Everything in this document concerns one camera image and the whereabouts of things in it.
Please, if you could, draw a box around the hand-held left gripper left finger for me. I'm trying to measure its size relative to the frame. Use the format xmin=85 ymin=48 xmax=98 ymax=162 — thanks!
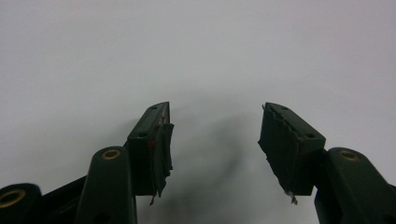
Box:
xmin=125 ymin=101 xmax=176 ymax=206

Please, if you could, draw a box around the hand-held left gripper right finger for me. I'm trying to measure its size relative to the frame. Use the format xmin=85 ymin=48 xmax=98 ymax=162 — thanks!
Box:
xmin=257 ymin=102 xmax=327 ymax=206

